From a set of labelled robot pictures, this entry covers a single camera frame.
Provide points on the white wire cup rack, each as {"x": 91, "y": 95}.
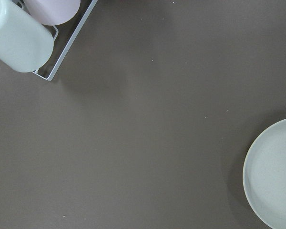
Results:
{"x": 63, "y": 37}

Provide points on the mint green cup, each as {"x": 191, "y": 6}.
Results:
{"x": 25, "y": 45}

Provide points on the beige round plate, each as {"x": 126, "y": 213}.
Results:
{"x": 264, "y": 176}

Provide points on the pink cup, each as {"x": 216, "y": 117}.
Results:
{"x": 52, "y": 12}

